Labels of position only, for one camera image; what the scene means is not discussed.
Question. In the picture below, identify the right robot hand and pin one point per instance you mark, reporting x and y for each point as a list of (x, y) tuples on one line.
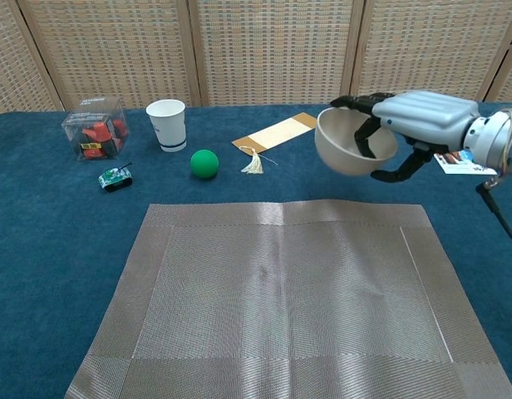
[(430, 120)]

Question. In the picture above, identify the white bowl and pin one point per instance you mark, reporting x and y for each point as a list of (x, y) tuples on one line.
[(339, 154)]

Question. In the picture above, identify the brown woven placemat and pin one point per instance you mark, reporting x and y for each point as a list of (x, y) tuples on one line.
[(281, 299)]

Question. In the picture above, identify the photo postcard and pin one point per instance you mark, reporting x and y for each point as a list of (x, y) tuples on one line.
[(459, 164)]

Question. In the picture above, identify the woven folding screen panel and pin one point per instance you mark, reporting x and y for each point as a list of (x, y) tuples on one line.
[(11, 62), (272, 50), (430, 50), (511, 79), (110, 50)]

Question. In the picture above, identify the beige bookmark with tassel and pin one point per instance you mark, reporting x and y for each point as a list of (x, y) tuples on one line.
[(277, 131)]

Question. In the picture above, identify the green ball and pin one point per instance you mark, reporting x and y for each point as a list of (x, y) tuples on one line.
[(204, 164)]

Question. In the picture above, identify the white paper cup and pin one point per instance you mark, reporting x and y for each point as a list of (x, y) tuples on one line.
[(168, 129)]

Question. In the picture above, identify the green toy tank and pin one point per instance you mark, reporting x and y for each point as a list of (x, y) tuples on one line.
[(114, 178)]

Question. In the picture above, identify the clear box with red toys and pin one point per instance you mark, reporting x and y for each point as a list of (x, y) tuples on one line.
[(94, 133)]

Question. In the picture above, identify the blue table cover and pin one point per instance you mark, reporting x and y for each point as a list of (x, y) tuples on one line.
[(52, 249)]

